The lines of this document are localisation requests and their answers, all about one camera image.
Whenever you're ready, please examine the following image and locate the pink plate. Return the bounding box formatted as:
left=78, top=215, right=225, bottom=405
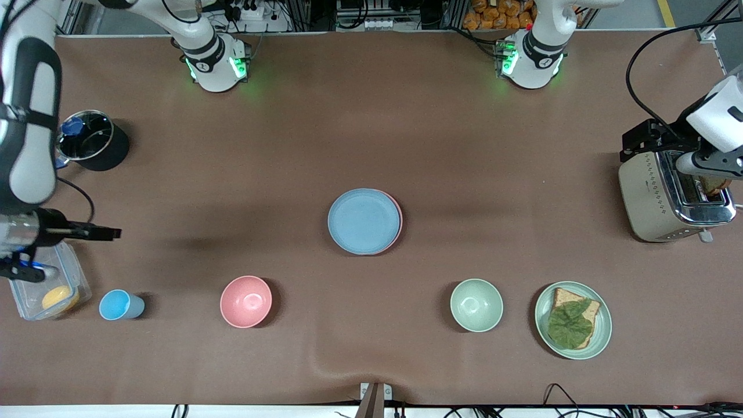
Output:
left=348, top=189, right=404, bottom=257

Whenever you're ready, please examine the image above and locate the blue plate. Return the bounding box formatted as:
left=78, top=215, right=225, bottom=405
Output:
left=327, top=189, right=401, bottom=255

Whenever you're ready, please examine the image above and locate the beige and chrome toaster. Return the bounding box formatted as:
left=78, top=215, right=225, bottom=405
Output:
left=618, top=148, right=737, bottom=244

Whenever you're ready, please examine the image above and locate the clear plastic container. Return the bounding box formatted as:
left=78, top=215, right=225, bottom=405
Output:
left=8, top=242, right=92, bottom=321

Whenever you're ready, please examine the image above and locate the brown toast slice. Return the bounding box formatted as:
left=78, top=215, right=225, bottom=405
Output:
left=699, top=176, right=733, bottom=197

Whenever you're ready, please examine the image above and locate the yellow round food piece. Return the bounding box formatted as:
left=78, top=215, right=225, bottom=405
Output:
left=41, top=286, right=80, bottom=313

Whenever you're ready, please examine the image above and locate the blue cup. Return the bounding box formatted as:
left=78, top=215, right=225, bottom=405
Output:
left=98, top=289, right=145, bottom=321

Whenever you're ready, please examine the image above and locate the black metal-rimmed pot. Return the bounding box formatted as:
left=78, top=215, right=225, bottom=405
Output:
left=56, top=110, right=130, bottom=172

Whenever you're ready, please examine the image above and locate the pink bowl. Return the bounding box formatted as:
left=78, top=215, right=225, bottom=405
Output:
left=220, top=276, right=273, bottom=329

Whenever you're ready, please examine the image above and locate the bread slice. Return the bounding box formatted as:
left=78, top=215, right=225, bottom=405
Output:
left=548, top=287, right=601, bottom=349

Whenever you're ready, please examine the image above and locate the green plate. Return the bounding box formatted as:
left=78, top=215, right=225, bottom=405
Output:
left=535, top=281, right=613, bottom=361

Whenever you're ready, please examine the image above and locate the green lettuce leaf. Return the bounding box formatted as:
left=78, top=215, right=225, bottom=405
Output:
left=547, top=299, right=594, bottom=350

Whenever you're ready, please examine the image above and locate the orange snack bag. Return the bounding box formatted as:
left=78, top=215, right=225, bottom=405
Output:
left=462, top=0, right=538, bottom=31

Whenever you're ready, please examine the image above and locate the green bowl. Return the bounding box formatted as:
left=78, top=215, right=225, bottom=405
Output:
left=450, top=279, right=504, bottom=333

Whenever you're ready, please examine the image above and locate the brown table cover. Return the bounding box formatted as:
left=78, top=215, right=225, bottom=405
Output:
left=0, top=29, right=743, bottom=407

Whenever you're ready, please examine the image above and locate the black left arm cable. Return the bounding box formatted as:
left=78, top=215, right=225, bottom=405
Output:
left=625, top=16, right=743, bottom=137

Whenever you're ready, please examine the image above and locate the black loose cable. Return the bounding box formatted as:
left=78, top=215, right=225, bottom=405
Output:
left=542, top=383, right=582, bottom=417

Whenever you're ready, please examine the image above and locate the metal bracket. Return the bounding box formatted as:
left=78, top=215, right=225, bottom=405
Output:
left=359, top=381, right=393, bottom=418

